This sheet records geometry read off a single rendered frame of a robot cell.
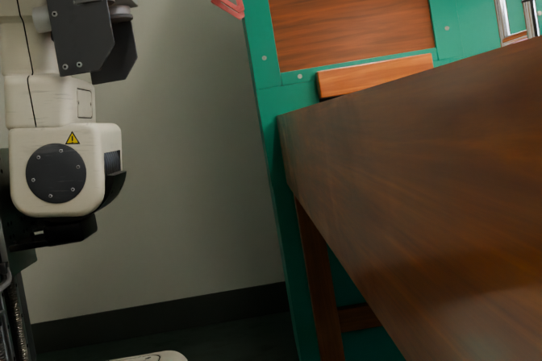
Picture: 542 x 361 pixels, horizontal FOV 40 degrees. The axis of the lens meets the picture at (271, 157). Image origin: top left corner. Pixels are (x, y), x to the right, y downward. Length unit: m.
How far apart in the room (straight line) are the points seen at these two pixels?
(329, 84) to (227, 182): 1.10
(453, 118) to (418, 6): 1.76
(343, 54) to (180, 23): 1.09
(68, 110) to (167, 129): 1.61
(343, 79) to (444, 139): 1.61
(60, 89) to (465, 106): 1.10
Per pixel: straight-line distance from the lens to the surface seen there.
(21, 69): 1.39
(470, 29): 2.07
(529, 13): 1.51
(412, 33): 2.03
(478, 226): 0.29
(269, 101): 1.96
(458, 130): 0.29
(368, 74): 1.93
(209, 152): 2.91
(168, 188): 2.93
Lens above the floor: 0.75
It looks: 3 degrees down
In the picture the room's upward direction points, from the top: 9 degrees counter-clockwise
